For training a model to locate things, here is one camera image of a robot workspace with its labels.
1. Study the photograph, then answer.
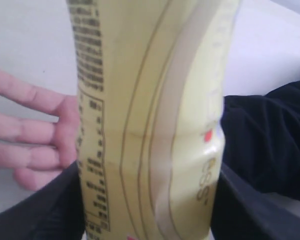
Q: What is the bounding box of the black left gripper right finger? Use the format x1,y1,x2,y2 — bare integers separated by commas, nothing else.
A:
211,164,300,240

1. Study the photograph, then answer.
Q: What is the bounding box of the black sleeved forearm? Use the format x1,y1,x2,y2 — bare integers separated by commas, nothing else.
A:
221,81,300,201

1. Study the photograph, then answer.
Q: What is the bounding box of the yellow bottle red cap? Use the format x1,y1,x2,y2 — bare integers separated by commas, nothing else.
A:
67,0,240,240

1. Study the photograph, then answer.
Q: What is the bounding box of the person's open bare hand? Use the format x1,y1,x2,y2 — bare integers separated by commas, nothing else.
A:
0,71,80,191

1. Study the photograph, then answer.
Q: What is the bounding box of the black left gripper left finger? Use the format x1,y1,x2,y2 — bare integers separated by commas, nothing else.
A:
0,163,85,240

